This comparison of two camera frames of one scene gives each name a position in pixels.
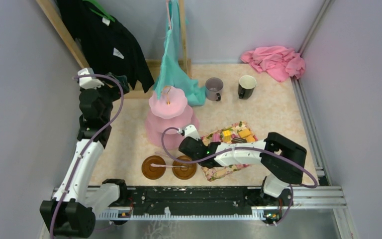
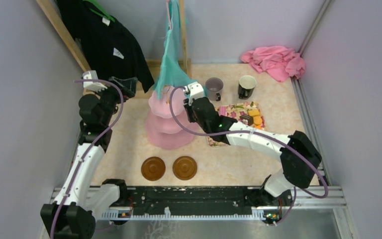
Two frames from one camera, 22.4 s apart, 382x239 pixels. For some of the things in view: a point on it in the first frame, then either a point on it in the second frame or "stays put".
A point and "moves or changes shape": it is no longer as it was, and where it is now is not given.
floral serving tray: x=237 y=133 -> x=235 y=111
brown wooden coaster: x=152 y=172 stays put
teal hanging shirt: x=174 y=71 stays put
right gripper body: x=193 y=159 -> x=192 y=117
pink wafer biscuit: x=216 y=137 moves or changes shape
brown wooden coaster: x=184 y=173 stays put
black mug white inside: x=246 y=84 stays put
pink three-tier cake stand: x=170 y=110 stays put
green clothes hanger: x=105 y=14 stays put
